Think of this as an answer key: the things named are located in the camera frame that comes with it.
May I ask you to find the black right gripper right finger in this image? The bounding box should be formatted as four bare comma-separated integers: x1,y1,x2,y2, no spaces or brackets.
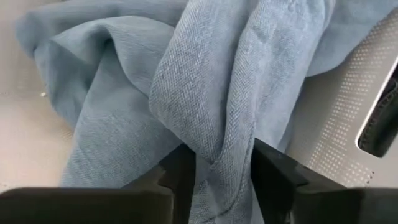
251,138,398,224

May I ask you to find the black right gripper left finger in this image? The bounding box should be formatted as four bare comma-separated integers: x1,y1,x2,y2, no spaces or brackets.
0,143,197,224

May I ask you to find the blue-grey garment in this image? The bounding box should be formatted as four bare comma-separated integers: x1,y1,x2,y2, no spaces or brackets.
15,0,398,224

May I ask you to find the white woven plastic basket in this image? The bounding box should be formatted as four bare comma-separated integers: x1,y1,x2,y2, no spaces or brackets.
0,0,398,191

